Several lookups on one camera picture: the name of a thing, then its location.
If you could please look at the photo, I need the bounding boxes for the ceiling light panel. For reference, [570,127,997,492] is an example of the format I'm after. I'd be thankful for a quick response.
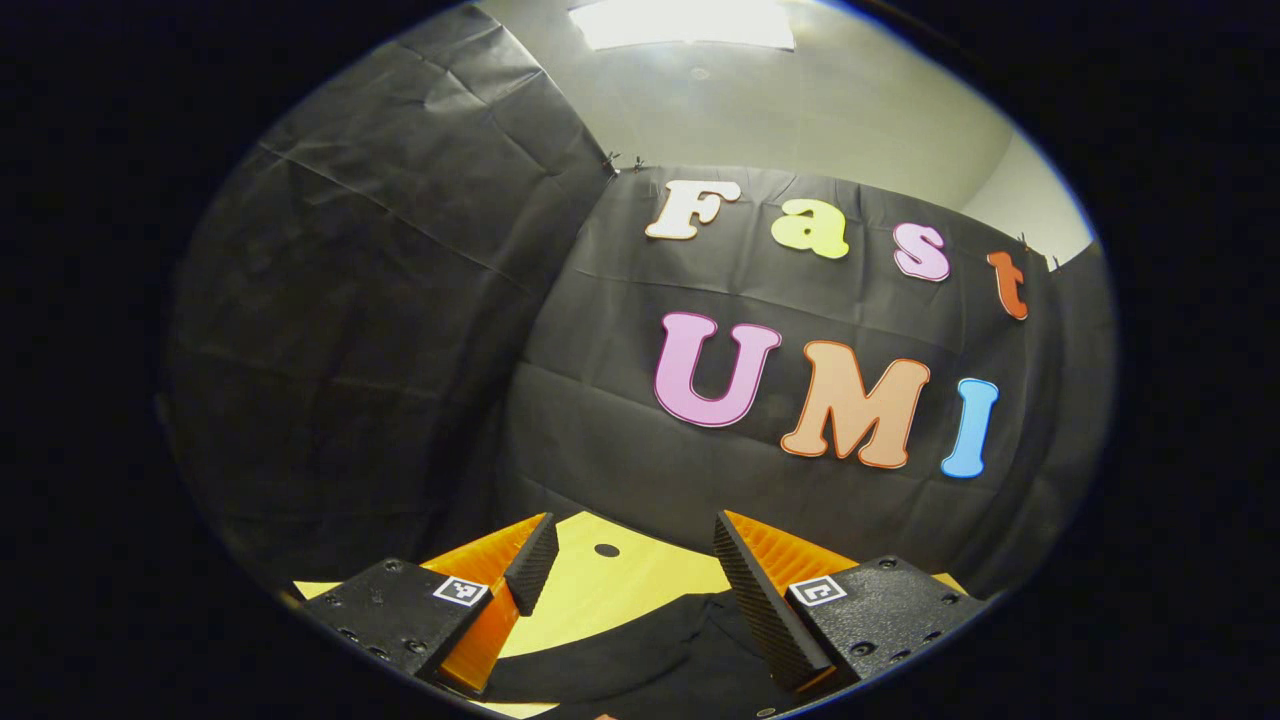
[568,0,798,51]

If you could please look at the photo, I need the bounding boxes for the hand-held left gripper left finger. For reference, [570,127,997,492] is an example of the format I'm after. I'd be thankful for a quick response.
[300,512,561,699]

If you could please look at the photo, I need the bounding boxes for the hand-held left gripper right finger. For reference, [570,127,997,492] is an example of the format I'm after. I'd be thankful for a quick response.
[713,510,991,696]

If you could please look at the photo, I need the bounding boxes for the black backdrop cloth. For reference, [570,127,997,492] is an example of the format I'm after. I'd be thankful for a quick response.
[160,5,1116,601]

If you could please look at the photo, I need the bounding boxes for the black garment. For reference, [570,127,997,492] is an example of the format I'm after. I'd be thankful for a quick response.
[480,590,801,719]

